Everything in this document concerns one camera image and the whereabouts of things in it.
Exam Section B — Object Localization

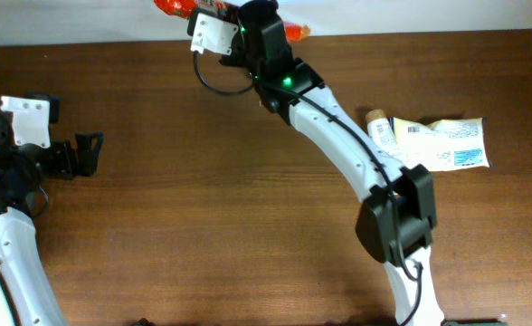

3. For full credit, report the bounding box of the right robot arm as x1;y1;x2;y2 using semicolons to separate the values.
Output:
188;1;445;325

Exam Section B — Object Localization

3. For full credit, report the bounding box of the right black cable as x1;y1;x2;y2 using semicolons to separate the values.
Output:
192;49;425;326

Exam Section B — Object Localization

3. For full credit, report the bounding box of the orange spaghetti packet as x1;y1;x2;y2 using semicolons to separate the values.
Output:
154;0;311;43

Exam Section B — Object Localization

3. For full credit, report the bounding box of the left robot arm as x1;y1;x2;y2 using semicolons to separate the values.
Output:
0;110;104;325

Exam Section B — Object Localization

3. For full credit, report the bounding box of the white cream tube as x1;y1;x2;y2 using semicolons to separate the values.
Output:
366;110;407;163

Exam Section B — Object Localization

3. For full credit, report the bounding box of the pale yellow snack bag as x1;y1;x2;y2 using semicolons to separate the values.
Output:
391;118;491;172

